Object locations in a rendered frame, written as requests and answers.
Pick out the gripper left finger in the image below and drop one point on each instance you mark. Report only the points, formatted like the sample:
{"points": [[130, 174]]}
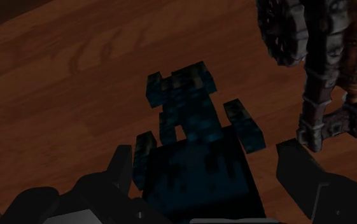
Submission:
{"points": [[103, 189]]}

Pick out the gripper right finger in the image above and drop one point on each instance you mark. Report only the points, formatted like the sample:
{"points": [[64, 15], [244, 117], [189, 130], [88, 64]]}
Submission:
{"points": [[314, 186]]}

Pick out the dark blue blocky figure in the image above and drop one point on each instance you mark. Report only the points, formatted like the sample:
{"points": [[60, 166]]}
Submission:
{"points": [[196, 149]]}

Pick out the grey armoured warrior figure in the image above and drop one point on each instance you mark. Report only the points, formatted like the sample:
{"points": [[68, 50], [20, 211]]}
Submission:
{"points": [[327, 62]]}

